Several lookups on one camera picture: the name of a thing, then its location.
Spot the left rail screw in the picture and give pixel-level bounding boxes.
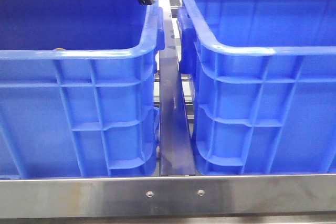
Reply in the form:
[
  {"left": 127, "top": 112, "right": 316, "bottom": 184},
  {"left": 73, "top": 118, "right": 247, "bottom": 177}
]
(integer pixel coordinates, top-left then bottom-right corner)
[{"left": 146, "top": 191, "right": 154, "bottom": 198}]

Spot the blue plastic crate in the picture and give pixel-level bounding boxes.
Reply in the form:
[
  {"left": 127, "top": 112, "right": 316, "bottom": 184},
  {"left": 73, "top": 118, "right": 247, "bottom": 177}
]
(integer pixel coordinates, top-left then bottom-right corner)
[
  {"left": 1, "top": 0, "right": 164, "bottom": 179},
  {"left": 178, "top": 0, "right": 335, "bottom": 175}
]

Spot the right blue plastic crate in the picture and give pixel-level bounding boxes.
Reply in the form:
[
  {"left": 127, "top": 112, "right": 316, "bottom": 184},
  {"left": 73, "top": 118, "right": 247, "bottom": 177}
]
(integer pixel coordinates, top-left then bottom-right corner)
[{"left": 178, "top": 0, "right": 335, "bottom": 175}]

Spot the left blue plastic crate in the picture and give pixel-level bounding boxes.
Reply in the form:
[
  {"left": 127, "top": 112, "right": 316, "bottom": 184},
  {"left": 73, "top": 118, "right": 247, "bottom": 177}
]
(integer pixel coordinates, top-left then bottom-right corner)
[{"left": 1, "top": 0, "right": 164, "bottom": 179}]

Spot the metal divider bar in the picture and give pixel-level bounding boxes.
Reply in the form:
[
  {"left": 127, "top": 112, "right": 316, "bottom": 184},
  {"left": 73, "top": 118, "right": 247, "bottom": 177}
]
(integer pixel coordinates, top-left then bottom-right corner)
[{"left": 159, "top": 8, "right": 196, "bottom": 176}]

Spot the rail screw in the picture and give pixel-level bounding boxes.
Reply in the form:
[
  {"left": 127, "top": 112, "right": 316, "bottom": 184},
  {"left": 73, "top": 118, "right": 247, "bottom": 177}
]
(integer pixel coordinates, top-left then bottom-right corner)
[
  {"left": 197, "top": 189, "right": 205, "bottom": 197},
  {"left": 146, "top": 191, "right": 154, "bottom": 198}
]

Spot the right rail screw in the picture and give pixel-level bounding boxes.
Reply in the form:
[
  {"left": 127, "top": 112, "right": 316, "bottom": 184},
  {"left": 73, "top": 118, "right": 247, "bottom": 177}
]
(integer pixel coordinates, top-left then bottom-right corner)
[{"left": 197, "top": 189, "right": 205, "bottom": 197}]

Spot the yellow mushroom push button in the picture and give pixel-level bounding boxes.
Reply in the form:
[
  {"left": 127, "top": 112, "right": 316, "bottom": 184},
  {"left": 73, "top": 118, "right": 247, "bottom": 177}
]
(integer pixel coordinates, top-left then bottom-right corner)
[{"left": 53, "top": 48, "right": 66, "bottom": 51}]

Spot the stainless steel front rail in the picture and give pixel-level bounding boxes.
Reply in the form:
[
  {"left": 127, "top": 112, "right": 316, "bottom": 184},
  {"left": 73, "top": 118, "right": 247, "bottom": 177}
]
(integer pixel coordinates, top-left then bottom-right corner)
[{"left": 1, "top": 174, "right": 335, "bottom": 218}]

